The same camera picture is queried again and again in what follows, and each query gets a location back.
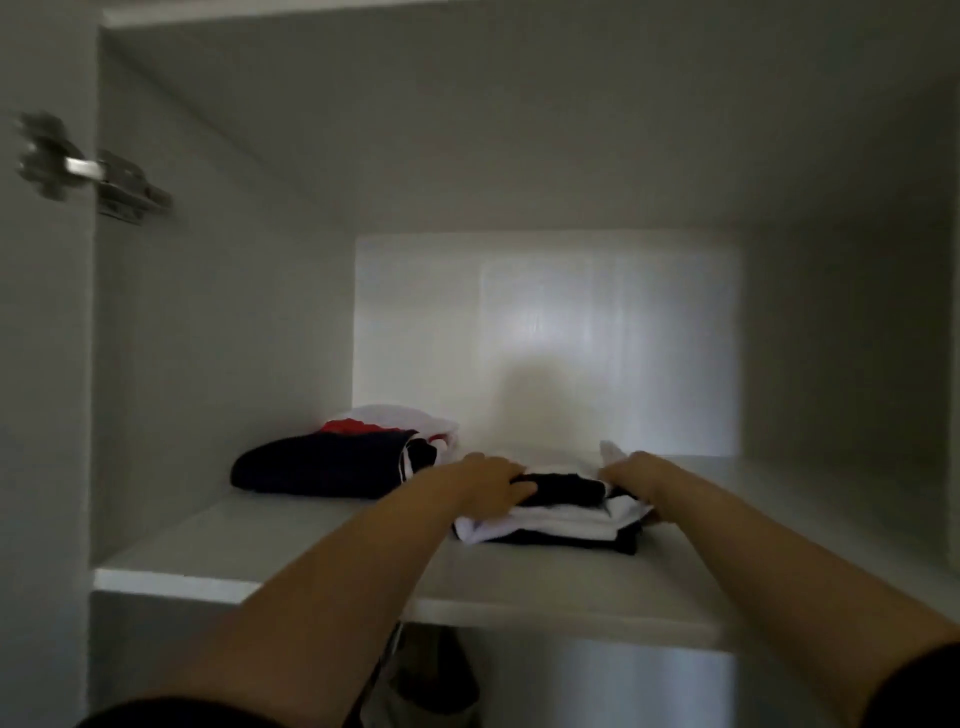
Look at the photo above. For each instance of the person's right hand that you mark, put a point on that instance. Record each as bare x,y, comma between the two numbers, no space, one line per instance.
642,473

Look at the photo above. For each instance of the person's left hand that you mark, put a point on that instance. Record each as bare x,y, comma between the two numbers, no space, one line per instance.
483,483

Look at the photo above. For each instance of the white and navy garment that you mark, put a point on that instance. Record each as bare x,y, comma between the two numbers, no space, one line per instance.
578,518

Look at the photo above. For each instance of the red and white jacket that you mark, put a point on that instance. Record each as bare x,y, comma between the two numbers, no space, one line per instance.
393,420

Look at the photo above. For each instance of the navy white-striped track trousers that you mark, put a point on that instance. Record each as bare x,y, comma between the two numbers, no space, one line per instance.
323,462

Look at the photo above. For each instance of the khaki zip jacket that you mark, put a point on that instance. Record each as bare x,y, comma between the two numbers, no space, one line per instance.
428,675

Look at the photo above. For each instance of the white wardrobe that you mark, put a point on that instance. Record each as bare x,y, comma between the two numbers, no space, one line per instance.
195,360

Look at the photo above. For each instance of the person's left forearm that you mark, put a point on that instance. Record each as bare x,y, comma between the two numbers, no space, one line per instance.
315,600

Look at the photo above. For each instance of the person's right forearm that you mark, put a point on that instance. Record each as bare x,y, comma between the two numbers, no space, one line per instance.
810,570

